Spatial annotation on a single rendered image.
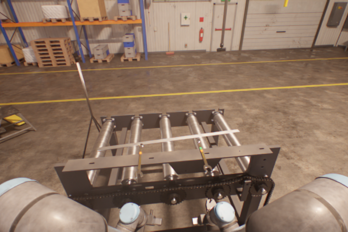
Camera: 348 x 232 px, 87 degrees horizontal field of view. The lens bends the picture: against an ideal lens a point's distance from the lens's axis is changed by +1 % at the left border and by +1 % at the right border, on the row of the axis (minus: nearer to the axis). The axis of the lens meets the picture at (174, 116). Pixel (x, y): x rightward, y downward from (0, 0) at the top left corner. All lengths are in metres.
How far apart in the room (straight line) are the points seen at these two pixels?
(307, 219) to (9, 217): 0.57
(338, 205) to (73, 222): 0.52
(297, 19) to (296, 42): 1.14
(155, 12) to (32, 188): 9.55
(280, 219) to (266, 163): 0.91
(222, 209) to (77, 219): 0.69
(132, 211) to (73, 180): 0.45
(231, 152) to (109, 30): 9.39
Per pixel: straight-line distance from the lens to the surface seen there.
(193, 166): 1.20
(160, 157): 1.08
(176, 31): 9.94
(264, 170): 1.40
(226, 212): 1.00
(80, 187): 1.33
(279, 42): 11.89
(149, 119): 2.03
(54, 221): 0.47
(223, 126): 1.85
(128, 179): 1.37
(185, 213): 2.24
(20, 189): 0.55
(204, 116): 2.10
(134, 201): 1.30
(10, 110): 4.21
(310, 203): 0.48
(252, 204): 1.61
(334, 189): 0.53
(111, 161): 1.11
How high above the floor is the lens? 1.89
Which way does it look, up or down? 30 degrees down
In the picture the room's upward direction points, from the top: 1 degrees counter-clockwise
